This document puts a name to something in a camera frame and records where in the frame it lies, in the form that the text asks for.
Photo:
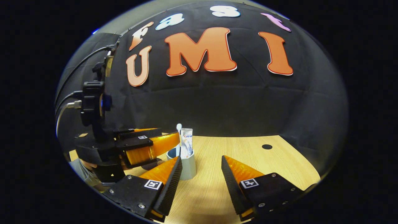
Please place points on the white toothpaste tube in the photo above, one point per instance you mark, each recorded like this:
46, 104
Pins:
187, 143

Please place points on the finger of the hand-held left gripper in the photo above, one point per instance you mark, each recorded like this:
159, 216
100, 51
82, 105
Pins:
149, 149
140, 133

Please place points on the black backdrop cloth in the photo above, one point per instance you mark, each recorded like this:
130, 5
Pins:
217, 109

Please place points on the white toothbrush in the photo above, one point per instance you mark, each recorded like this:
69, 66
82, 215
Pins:
178, 137

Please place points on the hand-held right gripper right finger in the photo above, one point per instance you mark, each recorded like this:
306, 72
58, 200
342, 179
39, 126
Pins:
233, 186

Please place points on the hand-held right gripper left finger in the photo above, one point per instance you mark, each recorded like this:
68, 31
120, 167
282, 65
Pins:
169, 189

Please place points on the dark round coaster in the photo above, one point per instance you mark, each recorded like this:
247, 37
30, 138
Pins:
154, 164

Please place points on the wooden desktop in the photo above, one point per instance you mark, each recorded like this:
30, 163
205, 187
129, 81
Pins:
211, 186

